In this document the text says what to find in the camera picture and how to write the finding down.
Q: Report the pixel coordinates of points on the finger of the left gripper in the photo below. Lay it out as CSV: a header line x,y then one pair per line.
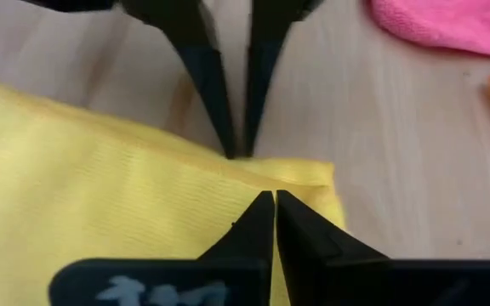
x,y
194,51
270,42

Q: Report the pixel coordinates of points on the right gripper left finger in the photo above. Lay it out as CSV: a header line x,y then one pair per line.
x,y
228,272

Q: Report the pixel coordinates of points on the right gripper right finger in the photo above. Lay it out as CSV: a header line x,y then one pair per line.
x,y
355,280

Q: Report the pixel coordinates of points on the yellow microfiber towel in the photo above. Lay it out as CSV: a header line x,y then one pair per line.
x,y
100,191

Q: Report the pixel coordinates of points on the pink microfiber towel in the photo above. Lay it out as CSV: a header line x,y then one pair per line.
x,y
449,21

